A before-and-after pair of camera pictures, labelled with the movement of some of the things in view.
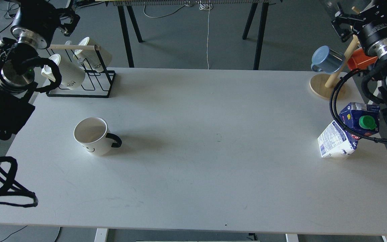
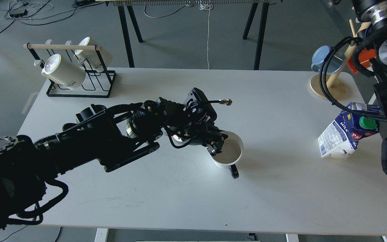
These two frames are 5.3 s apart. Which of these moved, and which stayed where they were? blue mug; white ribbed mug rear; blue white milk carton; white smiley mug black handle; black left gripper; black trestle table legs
Moved: black left gripper; white smiley mug black handle
Stayed: blue white milk carton; blue mug; white ribbed mug rear; black trestle table legs
